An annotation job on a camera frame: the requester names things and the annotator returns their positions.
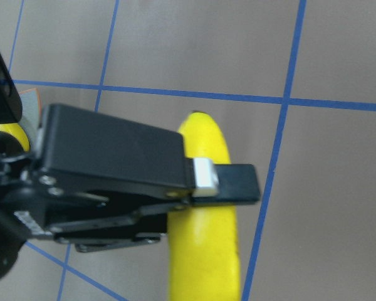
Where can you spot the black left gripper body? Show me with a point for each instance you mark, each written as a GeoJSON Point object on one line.
{"type": "Point", "coordinates": [9, 200]}

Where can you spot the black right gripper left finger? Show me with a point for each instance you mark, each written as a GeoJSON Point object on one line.
{"type": "Point", "coordinates": [150, 162]}

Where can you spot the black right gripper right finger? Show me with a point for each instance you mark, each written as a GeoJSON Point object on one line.
{"type": "Point", "coordinates": [112, 229]}

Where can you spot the yellow banana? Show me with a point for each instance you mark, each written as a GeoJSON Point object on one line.
{"type": "Point", "coordinates": [204, 259]}
{"type": "Point", "coordinates": [18, 133]}

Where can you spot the blue square ceramic plate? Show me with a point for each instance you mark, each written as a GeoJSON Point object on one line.
{"type": "Point", "coordinates": [30, 119]}

